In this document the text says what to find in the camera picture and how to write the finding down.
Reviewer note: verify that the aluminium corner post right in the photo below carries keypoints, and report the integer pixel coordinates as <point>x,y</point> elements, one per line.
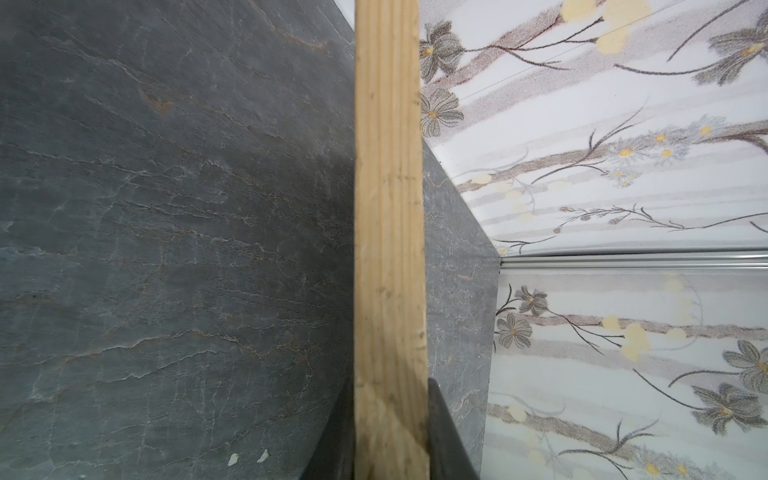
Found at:
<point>705,260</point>

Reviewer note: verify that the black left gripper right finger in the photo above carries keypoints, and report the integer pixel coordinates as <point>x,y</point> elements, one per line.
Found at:
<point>448,457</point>

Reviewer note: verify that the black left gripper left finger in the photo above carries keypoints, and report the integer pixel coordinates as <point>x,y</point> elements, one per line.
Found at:
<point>333,457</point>

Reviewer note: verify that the light wooden picture frame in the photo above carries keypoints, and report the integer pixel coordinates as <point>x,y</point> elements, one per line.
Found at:
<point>390,341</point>

